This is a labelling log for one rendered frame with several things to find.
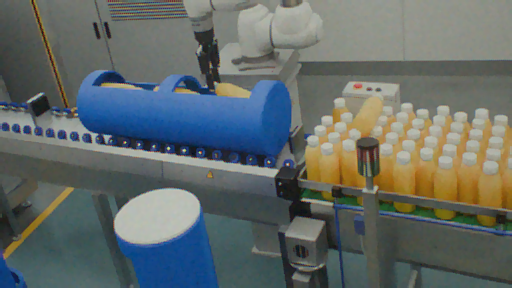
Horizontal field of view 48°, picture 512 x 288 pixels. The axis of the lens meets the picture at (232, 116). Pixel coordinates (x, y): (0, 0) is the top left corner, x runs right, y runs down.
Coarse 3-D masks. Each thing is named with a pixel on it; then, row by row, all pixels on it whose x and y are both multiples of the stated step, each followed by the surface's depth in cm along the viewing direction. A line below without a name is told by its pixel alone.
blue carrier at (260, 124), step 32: (96, 96) 241; (128, 96) 233; (160, 96) 226; (192, 96) 220; (224, 96) 214; (256, 96) 208; (288, 96) 224; (96, 128) 247; (128, 128) 237; (160, 128) 228; (192, 128) 220; (224, 128) 213; (256, 128) 206; (288, 128) 227
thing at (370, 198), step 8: (368, 192) 167; (376, 192) 168; (368, 200) 168; (376, 200) 168; (368, 208) 170; (376, 208) 169; (368, 216) 171; (376, 216) 170; (368, 224) 172; (376, 224) 171; (368, 232) 174; (376, 232) 173; (368, 240) 175; (376, 240) 174; (368, 248) 177; (376, 248) 175; (368, 256) 178; (376, 256) 177; (368, 264) 180; (376, 264) 179; (368, 272) 182; (376, 272) 180; (368, 280) 183; (376, 280) 182
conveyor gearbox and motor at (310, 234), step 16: (304, 224) 197; (320, 224) 195; (288, 240) 194; (304, 240) 191; (320, 240) 193; (288, 256) 198; (304, 256) 194; (320, 256) 195; (304, 272) 198; (320, 272) 199
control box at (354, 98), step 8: (352, 88) 228; (360, 88) 227; (384, 88) 224; (392, 88) 223; (344, 96) 227; (352, 96) 226; (360, 96) 224; (368, 96) 222; (384, 96) 219; (392, 96) 218; (352, 104) 227; (360, 104) 226; (384, 104) 221; (392, 104) 219; (352, 112) 229; (392, 112) 221
